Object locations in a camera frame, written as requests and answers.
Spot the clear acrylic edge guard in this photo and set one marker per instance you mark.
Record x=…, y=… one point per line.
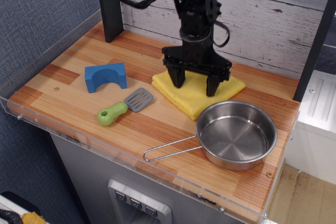
x=43, y=60

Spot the yellow cloth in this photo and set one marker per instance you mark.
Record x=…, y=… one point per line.
x=191, y=97

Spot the green handled grey toy spatula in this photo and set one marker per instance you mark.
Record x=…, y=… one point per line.
x=135, y=102

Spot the silver pot with wire handle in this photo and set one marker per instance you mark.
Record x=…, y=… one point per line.
x=235, y=135

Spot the black right upright post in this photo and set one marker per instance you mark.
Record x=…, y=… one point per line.
x=317, y=44

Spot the silver button control panel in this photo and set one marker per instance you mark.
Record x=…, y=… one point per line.
x=132, y=206

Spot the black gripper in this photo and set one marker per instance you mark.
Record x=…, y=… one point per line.
x=199, y=57

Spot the yellow black object bottom corner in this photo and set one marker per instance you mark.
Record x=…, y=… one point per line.
x=15, y=209

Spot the black left upright post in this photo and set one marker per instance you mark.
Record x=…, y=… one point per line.
x=112, y=19

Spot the grey toy cabinet front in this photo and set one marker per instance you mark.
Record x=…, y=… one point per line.
x=90, y=172

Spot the blue arch wooden block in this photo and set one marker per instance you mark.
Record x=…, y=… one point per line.
x=95, y=76

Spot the white ridged appliance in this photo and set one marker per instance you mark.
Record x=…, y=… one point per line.
x=311, y=148

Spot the black upright post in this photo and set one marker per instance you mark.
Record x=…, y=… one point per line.
x=317, y=44
x=112, y=19

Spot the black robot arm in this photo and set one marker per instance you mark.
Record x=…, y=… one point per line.
x=198, y=18

